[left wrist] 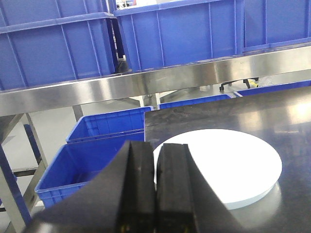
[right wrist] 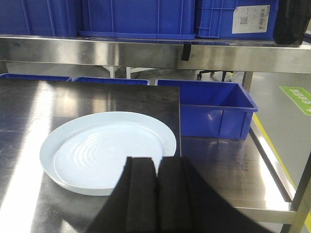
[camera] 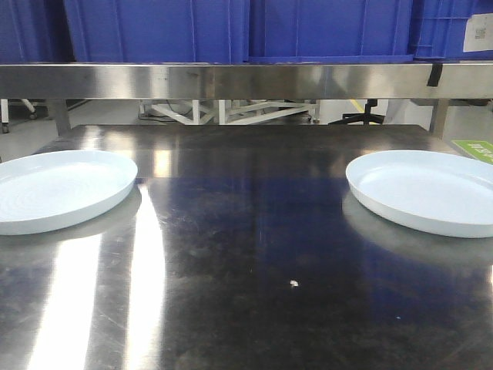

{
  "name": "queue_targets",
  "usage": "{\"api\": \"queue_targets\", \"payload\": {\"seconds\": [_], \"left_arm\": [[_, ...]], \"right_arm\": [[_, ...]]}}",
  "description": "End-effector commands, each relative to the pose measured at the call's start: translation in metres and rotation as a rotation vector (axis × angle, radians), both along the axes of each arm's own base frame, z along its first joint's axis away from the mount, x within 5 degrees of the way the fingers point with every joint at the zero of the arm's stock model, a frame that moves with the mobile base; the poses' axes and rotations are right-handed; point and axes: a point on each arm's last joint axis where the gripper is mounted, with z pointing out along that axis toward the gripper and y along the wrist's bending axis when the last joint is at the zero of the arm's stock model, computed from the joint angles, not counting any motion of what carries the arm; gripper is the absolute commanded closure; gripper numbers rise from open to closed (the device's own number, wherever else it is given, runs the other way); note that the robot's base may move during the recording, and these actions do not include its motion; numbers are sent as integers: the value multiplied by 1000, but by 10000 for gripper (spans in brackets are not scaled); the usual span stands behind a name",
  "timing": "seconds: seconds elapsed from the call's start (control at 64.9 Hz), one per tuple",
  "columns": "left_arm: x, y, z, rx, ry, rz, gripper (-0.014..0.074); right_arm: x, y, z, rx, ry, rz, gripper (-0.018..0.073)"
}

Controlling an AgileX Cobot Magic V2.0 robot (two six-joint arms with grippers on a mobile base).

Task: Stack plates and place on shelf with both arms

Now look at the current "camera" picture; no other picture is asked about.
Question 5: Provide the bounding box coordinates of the black stool base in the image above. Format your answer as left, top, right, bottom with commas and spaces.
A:
329, 99, 385, 125

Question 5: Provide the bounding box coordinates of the left blue plastic crate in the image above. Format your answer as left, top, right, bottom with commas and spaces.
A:
64, 0, 250, 64

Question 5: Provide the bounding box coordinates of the black tape strip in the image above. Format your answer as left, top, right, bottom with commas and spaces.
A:
427, 62, 443, 87

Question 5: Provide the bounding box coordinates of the white metal frame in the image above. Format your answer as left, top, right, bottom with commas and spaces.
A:
139, 99, 320, 126

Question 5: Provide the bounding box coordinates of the middle blue plastic crate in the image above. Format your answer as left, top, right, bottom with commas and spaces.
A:
249, 0, 413, 64

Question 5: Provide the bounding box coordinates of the blue plastic crate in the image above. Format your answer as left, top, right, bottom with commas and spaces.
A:
249, 0, 413, 64
64, 0, 250, 64
409, 1, 492, 61

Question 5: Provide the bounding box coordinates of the left steel shelf post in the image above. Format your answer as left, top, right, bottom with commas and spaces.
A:
46, 99, 71, 136

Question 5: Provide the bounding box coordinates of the right steel shelf post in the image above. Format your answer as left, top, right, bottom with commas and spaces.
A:
429, 99, 450, 139

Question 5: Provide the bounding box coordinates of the right blue plastic crate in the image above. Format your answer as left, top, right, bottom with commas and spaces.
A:
409, 1, 492, 61

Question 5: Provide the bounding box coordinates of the stainless steel shelf beam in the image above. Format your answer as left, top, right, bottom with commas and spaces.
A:
1, 62, 492, 99

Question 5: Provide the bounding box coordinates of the far left blue crate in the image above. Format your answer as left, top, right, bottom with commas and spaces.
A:
1, 1, 74, 64

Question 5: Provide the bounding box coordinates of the green floor sign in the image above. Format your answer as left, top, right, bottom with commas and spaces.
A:
451, 140, 493, 164

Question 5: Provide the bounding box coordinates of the white paper label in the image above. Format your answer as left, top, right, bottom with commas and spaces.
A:
463, 13, 493, 52

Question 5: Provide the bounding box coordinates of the steel shelf post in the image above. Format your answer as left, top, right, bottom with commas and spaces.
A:
429, 99, 450, 139
46, 99, 71, 136

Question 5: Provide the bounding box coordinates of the light blue plate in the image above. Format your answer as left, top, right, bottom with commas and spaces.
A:
346, 150, 492, 238
1, 150, 138, 235

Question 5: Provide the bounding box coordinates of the white cart with caster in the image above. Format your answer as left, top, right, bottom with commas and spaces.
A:
0, 98, 39, 134

